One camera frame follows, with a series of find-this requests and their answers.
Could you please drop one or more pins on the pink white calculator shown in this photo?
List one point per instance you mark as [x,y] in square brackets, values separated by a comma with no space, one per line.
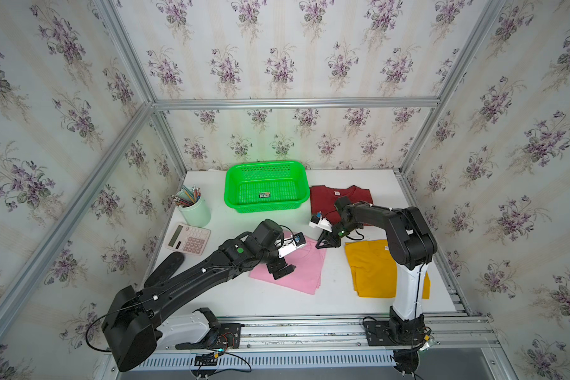
[186,239]

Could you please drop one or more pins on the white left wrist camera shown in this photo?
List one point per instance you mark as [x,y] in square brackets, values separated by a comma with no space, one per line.
[296,242]

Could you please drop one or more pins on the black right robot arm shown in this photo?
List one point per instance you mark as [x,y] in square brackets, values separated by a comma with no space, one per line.
[411,244]

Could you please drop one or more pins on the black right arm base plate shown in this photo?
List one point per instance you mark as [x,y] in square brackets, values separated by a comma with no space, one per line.
[384,332]

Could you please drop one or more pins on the black oval object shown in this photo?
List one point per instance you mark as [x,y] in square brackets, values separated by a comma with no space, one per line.
[165,270]

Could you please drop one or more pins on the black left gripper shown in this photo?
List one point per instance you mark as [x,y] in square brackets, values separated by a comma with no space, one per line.
[282,268]

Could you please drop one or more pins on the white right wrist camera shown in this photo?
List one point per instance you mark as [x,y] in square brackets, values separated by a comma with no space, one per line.
[318,220]

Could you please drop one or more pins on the pink t-shirt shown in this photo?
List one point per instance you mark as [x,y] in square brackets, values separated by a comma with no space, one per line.
[306,278]

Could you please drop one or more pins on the dark red t-shirt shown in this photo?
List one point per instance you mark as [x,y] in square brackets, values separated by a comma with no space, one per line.
[322,199]

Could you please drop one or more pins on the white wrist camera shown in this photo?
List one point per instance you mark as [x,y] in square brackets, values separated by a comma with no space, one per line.
[318,220]
[296,242]

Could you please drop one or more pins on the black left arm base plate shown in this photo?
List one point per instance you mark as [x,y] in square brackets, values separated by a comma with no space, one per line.
[226,336]

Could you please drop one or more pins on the yellow t-shirt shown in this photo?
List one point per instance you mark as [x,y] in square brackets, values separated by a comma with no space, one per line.
[373,270]

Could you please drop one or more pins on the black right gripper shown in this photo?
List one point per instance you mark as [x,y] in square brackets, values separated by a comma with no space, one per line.
[328,238]

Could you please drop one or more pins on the pale green pencil cup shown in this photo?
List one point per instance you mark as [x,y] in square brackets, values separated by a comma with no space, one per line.
[192,206]

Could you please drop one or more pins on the green plastic basket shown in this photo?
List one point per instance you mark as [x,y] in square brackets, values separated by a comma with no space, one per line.
[266,186]

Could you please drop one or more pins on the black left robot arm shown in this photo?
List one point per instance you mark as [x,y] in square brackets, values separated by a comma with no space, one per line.
[135,325]

